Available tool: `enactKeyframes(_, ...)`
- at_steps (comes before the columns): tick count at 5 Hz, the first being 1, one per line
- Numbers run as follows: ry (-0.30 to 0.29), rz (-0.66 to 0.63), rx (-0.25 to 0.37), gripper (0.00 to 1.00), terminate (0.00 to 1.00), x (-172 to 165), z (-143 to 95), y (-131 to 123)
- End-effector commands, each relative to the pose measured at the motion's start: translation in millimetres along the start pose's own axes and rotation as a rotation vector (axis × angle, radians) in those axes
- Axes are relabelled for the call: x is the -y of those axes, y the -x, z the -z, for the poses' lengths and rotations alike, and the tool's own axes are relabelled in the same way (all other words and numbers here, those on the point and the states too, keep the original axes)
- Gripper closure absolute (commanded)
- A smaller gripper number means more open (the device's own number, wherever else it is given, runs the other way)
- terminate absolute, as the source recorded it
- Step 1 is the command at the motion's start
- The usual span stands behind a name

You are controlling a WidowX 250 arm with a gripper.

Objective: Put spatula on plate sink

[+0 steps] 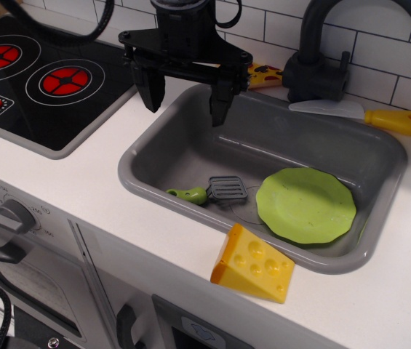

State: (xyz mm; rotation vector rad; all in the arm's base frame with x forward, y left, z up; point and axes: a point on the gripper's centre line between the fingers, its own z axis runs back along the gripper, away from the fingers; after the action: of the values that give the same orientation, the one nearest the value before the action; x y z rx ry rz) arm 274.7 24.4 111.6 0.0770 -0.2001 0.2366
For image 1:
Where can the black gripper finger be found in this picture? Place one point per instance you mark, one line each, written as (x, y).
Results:
(222, 95)
(150, 84)

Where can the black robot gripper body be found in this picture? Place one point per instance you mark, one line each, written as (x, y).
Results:
(186, 45)

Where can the green handled grey spatula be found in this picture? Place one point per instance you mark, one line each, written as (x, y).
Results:
(219, 188)

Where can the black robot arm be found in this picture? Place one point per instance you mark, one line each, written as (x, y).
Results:
(179, 3)

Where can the grey plastic sink basin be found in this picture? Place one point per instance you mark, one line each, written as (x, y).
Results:
(183, 150)

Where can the green plastic plate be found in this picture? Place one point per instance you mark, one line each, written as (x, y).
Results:
(305, 205)

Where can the toy pizza slice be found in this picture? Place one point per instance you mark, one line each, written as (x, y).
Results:
(262, 76)

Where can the black toy faucet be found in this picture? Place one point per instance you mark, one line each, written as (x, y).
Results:
(306, 74)

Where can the black toy stovetop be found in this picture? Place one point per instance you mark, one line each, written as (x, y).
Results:
(53, 98)

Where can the yellow toy cheese wedge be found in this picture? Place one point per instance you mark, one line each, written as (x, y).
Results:
(247, 264)

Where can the grey oven knob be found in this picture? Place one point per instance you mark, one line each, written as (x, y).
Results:
(15, 218)

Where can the white toy oven door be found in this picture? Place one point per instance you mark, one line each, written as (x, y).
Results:
(53, 283)

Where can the yellow handled toy knife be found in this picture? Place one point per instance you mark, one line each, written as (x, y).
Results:
(395, 121)

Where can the black cabinet door handle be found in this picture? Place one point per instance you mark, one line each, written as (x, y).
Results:
(125, 320)

